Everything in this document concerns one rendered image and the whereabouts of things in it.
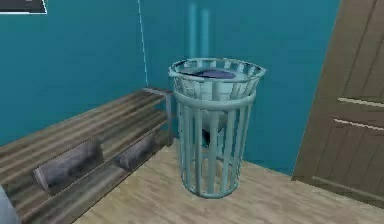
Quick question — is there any pale blue slatted bin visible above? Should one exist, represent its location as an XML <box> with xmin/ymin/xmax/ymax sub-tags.
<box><xmin>167</xmin><ymin>57</ymin><xmax>267</xmax><ymax>200</ymax></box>

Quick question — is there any brown wooden slatted shelf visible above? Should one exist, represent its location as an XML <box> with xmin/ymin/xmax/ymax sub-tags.
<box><xmin>0</xmin><ymin>87</ymin><xmax>176</xmax><ymax>224</ymax></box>

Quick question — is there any grey cylinder roll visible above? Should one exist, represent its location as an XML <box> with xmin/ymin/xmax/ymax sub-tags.
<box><xmin>32</xmin><ymin>138</ymin><xmax>104</xmax><ymax>193</ymax></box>
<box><xmin>117</xmin><ymin>132</ymin><xmax>159</xmax><ymax>170</ymax></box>

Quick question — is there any brown wooden room door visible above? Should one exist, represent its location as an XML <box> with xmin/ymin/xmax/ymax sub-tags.
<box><xmin>291</xmin><ymin>0</ymin><xmax>384</xmax><ymax>210</ymax></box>

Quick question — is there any pale grey rounded object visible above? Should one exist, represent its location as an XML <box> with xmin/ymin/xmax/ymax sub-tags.
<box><xmin>0</xmin><ymin>185</ymin><xmax>22</xmax><ymax>224</ymax></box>

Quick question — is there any dark framed wall picture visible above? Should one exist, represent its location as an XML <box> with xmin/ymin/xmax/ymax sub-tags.
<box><xmin>0</xmin><ymin>0</ymin><xmax>48</xmax><ymax>15</ymax></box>

